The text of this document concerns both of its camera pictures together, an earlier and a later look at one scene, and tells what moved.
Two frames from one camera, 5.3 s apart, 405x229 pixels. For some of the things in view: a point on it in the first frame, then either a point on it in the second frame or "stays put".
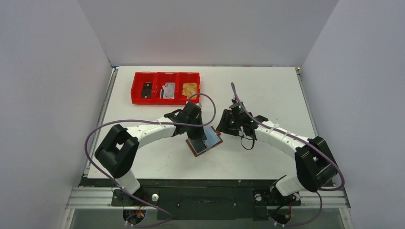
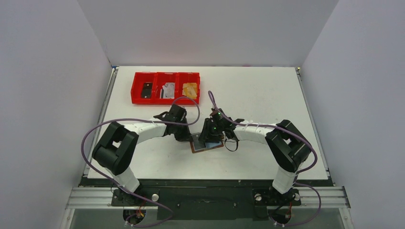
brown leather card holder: [213, 139] stays put
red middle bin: [160, 78] stays put
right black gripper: [225, 123] → [207, 135]
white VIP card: [167, 91] stays put
